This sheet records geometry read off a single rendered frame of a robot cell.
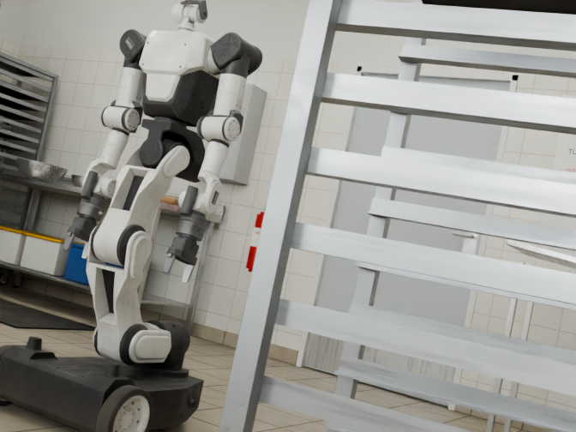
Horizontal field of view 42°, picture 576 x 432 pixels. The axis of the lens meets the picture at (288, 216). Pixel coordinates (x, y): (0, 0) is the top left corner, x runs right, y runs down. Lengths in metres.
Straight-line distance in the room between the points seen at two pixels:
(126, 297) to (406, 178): 1.83
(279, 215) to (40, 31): 6.56
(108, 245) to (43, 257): 3.23
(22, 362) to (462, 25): 2.01
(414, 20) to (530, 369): 0.40
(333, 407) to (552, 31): 0.47
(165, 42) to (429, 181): 1.93
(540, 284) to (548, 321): 3.84
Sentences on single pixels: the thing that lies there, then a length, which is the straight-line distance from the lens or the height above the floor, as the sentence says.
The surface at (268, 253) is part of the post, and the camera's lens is 0.86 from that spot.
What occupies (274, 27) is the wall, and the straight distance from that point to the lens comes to 5.77.
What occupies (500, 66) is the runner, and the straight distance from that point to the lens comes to 1.29.
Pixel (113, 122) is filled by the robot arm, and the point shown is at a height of 1.03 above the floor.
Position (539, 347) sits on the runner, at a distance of 1.24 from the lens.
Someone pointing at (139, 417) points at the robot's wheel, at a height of 0.10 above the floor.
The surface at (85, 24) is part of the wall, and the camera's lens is 6.98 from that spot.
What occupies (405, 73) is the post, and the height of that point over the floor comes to 1.02.
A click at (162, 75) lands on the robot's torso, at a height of 1.20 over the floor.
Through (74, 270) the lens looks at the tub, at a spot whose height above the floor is 0.31.
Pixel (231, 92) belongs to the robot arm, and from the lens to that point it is 2.57.
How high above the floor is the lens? 0.66
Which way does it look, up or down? 4 degrees up
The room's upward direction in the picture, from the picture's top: 12 degrees clockwise
